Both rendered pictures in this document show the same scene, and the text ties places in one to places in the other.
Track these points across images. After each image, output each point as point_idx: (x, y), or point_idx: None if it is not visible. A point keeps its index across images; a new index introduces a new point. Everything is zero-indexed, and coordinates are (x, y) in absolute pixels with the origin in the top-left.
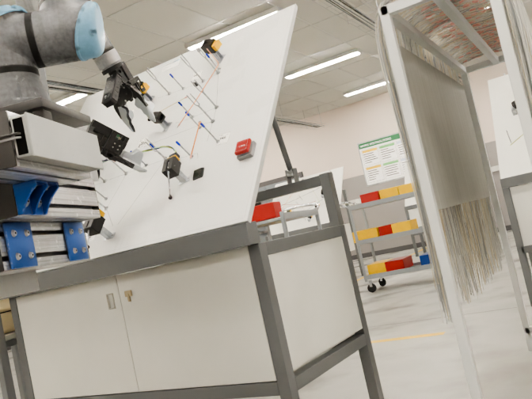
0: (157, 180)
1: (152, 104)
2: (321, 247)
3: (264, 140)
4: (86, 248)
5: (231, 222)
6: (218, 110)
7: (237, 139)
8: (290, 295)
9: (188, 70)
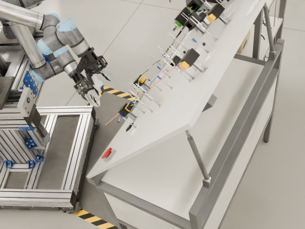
0: (152, 97)
1: (100, 83)
2: (159, 219)
3: (106, 166)
4: (31, 128)
5: (93, 167)
6: (157, 109)
7: (124, 142)
8: (120, 208)
9: (225, 38)
